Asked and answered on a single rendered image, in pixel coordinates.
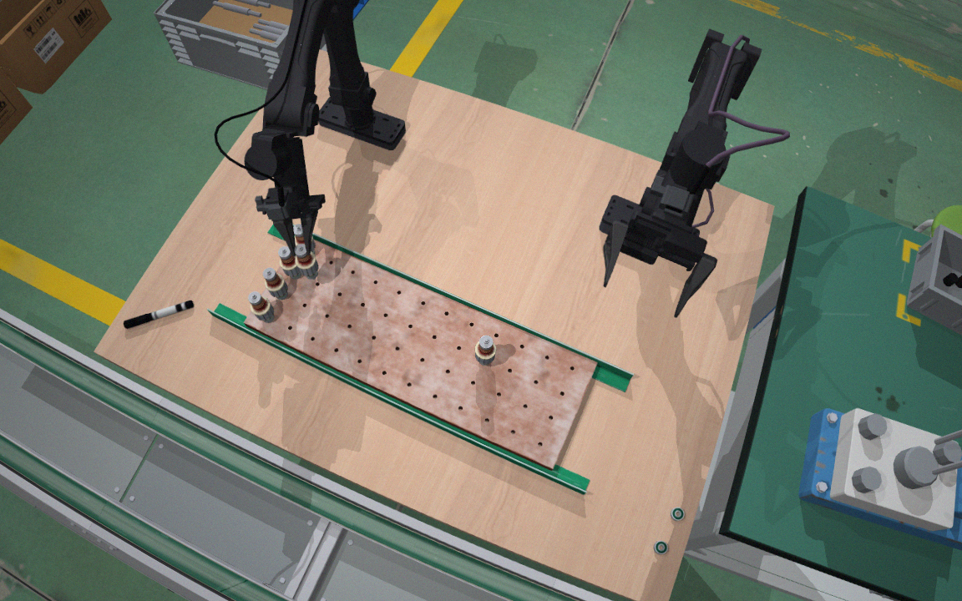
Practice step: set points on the yellow floor marking stripe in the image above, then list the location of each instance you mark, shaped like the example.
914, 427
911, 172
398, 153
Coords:
425, 37

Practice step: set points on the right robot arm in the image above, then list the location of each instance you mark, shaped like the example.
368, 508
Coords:
275, 149

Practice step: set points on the yellow floor marking strip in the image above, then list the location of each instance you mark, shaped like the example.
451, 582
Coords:
58, 283

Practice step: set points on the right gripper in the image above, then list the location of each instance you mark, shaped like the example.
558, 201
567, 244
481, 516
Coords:
301, 200

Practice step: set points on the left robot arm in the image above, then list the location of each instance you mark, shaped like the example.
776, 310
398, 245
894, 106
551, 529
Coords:
722, 68

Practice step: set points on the green and grey conveyor belt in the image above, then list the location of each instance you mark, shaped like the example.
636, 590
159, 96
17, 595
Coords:
206, 533

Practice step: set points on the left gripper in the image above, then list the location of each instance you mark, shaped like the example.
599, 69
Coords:
679, 245

